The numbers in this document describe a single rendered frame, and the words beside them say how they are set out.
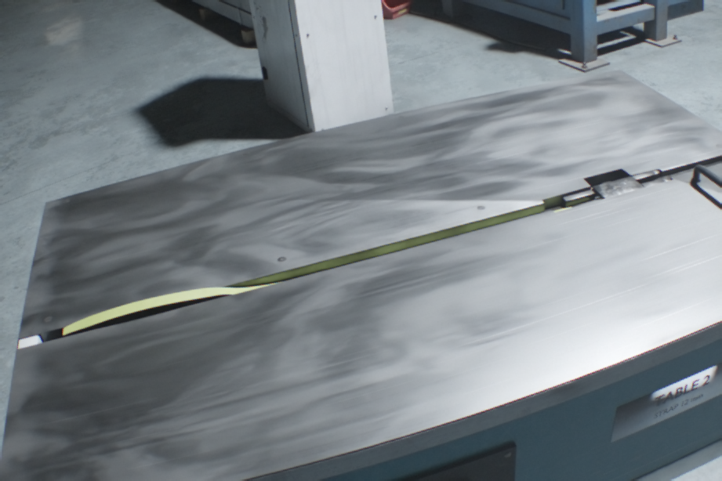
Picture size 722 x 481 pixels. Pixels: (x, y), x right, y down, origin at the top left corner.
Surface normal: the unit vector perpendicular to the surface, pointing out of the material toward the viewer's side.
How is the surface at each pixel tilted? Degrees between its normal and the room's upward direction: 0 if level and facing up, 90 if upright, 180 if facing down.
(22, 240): 0
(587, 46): 90
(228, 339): 0
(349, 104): 90
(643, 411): 90
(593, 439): 90
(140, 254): 0
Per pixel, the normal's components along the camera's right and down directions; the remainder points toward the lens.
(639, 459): 0.29, 0.49
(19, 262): -0.11, -0.84
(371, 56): 0.51, 0.41
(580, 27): -0.86, 0.36
